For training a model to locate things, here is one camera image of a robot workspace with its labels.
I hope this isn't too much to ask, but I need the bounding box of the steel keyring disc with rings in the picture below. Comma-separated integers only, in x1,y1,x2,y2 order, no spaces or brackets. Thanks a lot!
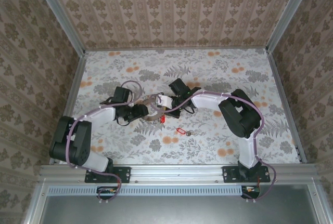
141,93,168,123

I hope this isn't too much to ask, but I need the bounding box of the grey metal panel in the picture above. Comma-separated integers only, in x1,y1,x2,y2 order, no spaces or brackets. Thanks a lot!
24,183,326,224

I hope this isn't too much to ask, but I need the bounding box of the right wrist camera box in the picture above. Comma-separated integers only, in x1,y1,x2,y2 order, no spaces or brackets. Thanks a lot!
155,95,174,110

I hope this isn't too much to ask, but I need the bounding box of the aluminium table end rail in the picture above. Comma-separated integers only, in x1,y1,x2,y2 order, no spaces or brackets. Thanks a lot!
84,46,268,52

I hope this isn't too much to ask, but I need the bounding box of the aluminium table side rail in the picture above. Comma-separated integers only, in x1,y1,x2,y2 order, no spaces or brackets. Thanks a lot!
49,54,88,165
266,51,308,164

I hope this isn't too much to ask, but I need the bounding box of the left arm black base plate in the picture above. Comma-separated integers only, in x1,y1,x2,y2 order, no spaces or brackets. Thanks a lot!
85,166,131,184

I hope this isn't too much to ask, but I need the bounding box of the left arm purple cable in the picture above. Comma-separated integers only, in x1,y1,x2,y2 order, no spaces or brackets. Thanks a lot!
66,80,144,204

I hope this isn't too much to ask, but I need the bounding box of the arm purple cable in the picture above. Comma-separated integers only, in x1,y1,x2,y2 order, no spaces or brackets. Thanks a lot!
149,91,276,203
66,80,144,204

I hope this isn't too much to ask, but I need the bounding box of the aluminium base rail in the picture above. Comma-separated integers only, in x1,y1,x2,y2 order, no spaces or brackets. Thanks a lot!
39,163,317,185

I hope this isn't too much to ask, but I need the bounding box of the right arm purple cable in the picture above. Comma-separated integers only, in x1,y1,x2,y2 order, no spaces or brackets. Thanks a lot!
149,91,276,203

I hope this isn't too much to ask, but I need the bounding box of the grey slotted cable duct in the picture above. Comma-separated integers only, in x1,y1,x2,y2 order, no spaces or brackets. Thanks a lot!
48,185,243,196

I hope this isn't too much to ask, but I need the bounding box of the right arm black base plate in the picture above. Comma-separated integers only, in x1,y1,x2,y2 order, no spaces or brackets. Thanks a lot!
223,166,271,183

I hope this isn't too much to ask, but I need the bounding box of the aluminium frame post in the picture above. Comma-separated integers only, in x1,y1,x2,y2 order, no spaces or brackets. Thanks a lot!
265,0,317,53
30,0,86,57

